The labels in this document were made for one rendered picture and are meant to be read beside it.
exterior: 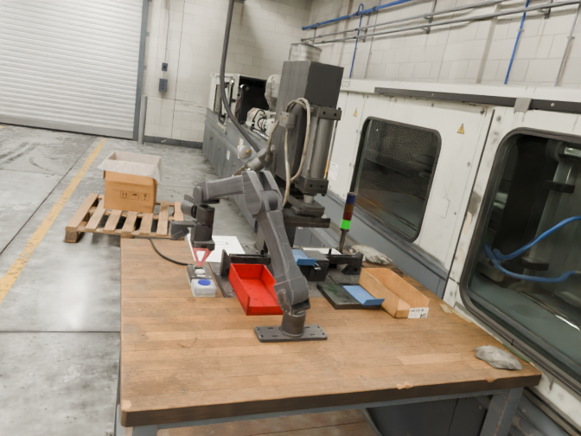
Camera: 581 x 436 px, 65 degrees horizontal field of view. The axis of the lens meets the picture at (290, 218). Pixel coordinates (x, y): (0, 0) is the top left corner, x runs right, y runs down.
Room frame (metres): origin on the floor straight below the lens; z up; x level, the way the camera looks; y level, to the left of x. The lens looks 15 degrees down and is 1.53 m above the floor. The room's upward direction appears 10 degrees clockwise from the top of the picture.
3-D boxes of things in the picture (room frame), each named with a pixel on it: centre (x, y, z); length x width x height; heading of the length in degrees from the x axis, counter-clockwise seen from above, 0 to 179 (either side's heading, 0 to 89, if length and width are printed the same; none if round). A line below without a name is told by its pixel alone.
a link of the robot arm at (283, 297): (1.14, -0.05, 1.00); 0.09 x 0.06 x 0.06; 140
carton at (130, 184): (4.66, 1.69, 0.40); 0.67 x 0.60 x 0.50; 14
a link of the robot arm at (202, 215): (1.41, 0.28, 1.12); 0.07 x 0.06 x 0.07; 50
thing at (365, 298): (1.44, -0.28, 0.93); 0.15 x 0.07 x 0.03; 25
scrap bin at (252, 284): (1.34, 0.07, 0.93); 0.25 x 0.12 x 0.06; 22
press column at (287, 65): (1.81, 0.05, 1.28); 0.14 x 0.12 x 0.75; 112
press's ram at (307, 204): (1.63, -0.01, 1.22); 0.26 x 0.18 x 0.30; 22
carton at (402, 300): (1.49, -0.40, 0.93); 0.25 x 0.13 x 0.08; 22
